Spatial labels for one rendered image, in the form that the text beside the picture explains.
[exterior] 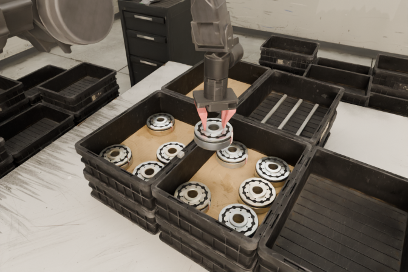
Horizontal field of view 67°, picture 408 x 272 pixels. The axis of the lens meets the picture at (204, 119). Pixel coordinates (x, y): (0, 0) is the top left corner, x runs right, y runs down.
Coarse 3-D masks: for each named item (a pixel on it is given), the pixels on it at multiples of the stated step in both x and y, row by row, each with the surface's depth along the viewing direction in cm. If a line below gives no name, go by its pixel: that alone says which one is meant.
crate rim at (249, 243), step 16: (304, 144) 93; (304, 160) 87; (160, 176) 82; (160, 192) 77; (176, 208) 76; (192, 208) 73; (272, 208) 73; (208, 224) 71; (224, 224) 70; (240, 240) 67; (256, 240) 67
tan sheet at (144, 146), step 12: (144, 132) 113; (180, 132) 113; (192, 132) 113; (132, 144) 108; (144, 144) 108; (156, 144) 108; (132, 156) 103; (144, 156) 103; (156, 156) 103; (132, 168) 98
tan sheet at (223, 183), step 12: (252, 156) 103; (264, 156) 103; (204, 168) 98; (216, 168) 98; (228, 168) 98; (240, 168) 98; (252, 168) 98; (192, 180) 94; (204, 180) 94; (216, 180) 94; (228, 180) 94; (240, 180) 94; (216, 192) 90; (228, 192) 90; (276, 192) 90; (216, 204) 87; (228, 204) 87; (216, 216) 84; (264, 216) 84
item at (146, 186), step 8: (152, 96) 115; (176, 96) 115; (136, 104) 110; (192, 104) 111; (128, 112) 107; (216, 112) 106; (112, 120) 102; (104, 128) 99; (88, 136) 95; (80, 144) 93; (192, 144) 92; (80, 152) 91; (88, 152) 89; (184, 152) 89; (96, 160) 88; (104, 160) 87; (176, 160) 87; (104, 168) 87; (112, 168) 84; (120, 168) 84; (120, 176) 84; (128, 176) 82; (136, 176) 82; (136, 184) 81; (144, 184) 80
